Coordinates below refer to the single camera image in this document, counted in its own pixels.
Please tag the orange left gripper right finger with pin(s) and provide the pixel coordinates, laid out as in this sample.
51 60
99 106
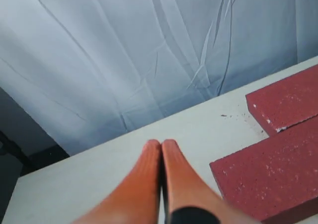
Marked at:
188 199

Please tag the light blue backdrop cloth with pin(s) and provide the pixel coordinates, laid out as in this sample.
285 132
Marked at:
88 71

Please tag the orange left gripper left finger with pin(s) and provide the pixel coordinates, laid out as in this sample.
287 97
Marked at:
136 199

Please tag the red brick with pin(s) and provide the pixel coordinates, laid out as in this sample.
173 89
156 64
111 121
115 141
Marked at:
275 180
285 103

